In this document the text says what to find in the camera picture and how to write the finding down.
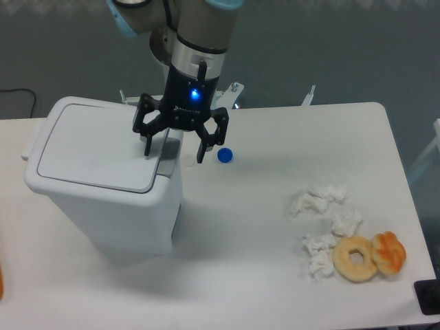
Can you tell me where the white bottle cap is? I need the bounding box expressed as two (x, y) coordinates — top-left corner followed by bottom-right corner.
(181, 155), (196, 167)

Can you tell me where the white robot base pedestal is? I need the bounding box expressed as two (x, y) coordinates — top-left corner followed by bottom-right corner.
(149, 26), (177, 67)

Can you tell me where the orange object at edge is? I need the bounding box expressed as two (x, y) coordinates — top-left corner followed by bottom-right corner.
(0, 262), (5, 300)

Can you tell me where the blue bottle cap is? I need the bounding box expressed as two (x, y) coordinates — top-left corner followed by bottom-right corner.
(217, 147), (234, 164)

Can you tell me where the white trash can body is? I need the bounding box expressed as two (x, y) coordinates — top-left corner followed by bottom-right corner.
(24, 97), (183, 254)

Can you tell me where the white trash can lid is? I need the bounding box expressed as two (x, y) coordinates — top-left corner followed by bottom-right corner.
(37, 104), (166, 193)

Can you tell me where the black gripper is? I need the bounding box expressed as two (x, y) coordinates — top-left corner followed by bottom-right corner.
(132, 64), (230, 164)

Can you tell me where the orange glazed twisted bread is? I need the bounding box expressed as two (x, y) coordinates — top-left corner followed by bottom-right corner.
(371, 231), (406, 276)

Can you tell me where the crumpled white tissue top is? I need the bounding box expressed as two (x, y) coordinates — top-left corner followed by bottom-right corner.
(287, 184), (350, 221)

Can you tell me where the black device at edge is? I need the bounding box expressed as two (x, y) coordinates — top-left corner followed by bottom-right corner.
(414, 279), (439, 316)

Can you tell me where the crumpled white tissue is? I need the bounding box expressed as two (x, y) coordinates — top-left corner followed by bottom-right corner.
(302, 234), (336, 283)
(287, 184), (350, 221)
(331, 211), (363, 237)

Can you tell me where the black cable on floor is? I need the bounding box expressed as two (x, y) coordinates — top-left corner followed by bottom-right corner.
(0, 88), (36, 120)

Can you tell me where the crumpled white tissue bottom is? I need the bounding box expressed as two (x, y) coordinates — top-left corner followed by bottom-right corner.
(302, 234), (336, 283)

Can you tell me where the white metal mounting bracket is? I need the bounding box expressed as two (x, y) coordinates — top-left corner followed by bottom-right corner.
(119, 82), (316, 110)

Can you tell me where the crumpled white tissue middle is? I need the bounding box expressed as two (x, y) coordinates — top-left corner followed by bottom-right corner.
(331, 211), (363, 237)

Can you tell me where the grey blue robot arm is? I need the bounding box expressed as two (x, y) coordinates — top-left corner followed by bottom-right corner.
(107, 1), (243, 163)

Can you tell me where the white frame at right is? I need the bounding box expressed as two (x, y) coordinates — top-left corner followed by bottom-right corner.
(407, 119), (439, 186)

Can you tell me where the plain ring donut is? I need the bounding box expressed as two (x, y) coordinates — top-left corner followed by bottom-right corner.
(332, 236), (377, 283)

